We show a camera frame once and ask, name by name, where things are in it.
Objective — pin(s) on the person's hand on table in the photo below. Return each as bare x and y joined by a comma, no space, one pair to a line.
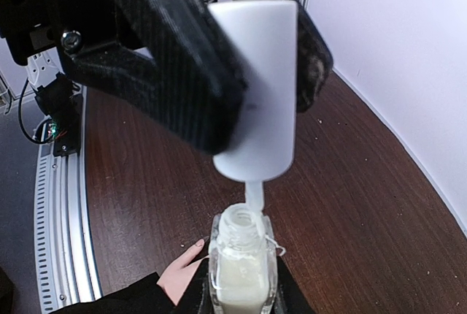
177,276

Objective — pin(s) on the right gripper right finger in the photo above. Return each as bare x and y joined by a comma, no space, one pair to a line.
289,298

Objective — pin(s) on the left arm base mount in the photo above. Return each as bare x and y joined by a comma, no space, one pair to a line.
65,135

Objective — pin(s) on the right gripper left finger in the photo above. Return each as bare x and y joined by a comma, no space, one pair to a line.
196,299

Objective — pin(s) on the white nail polish cap brush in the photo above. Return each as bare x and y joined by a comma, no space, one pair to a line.
263,34

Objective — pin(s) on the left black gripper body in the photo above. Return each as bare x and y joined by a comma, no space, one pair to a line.
92,36

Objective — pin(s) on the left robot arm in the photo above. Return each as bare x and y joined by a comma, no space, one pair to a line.
51,87

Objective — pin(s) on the white nail polish bottle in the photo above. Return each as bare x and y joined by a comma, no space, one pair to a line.
243,274

